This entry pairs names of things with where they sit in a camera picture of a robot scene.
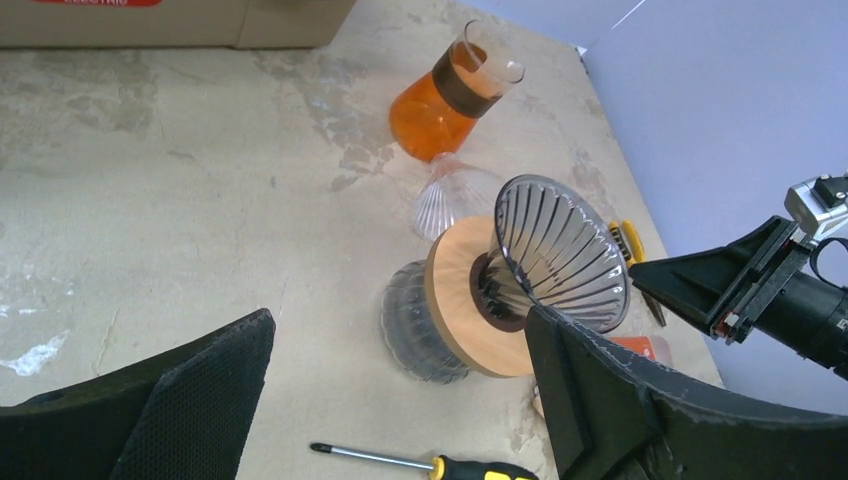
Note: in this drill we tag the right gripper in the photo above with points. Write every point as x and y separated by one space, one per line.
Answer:
768 280

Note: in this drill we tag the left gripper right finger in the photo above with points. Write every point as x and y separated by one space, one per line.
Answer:
612 413

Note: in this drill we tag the tan plastic toolbox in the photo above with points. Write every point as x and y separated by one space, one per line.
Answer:
240 24

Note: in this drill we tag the smoky glass carafe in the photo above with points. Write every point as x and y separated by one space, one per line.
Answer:
410 332

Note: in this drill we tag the wooden ring holder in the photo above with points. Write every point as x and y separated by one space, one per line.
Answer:
456 316

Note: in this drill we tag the clear glass dripper cone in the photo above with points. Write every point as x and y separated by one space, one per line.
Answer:
454 191

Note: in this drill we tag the yellow black screwdriver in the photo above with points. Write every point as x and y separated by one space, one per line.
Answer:
440 467

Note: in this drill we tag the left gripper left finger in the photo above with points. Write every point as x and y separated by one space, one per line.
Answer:
183 414

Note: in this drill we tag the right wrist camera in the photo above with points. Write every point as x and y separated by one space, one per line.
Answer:
819 205

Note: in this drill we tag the orange glass carafe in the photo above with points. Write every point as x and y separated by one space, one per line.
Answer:
437 113

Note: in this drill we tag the yellow handled pliers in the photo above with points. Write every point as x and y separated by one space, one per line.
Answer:
632 249

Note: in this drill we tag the coffee paper filter box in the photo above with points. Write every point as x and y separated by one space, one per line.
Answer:
653 347

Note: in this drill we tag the smoky glass dripper cone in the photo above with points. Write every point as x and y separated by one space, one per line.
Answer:
549 248

